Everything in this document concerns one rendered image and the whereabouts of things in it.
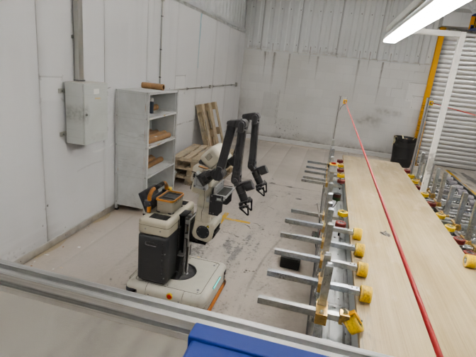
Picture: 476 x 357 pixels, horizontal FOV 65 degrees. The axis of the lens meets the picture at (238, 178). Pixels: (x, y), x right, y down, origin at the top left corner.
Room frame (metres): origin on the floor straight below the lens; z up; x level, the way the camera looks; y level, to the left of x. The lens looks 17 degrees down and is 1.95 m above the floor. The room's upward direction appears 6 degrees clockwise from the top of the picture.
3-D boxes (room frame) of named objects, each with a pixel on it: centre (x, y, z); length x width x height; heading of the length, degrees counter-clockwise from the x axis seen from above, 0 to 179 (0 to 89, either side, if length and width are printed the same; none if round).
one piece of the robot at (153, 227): (2.77, 0.49, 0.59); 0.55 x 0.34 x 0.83; 167
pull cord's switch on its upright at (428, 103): (4.94, -2.35, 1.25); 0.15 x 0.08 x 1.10; 167
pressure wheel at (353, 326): (1.39, -0.57, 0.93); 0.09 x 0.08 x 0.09; 77
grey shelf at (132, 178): (4.93, 1.26, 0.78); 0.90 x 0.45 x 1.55; 167
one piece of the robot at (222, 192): (2.68, 0.12, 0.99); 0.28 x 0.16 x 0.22; 167
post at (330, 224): (1.95, -0.54, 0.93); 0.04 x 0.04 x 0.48; 77
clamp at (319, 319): (1.44, -0.43, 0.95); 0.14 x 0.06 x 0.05; 167
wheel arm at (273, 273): (1.68, -0.45, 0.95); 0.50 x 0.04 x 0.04; 77
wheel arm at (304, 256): (1.92, -0.50, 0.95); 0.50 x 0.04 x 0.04; 77
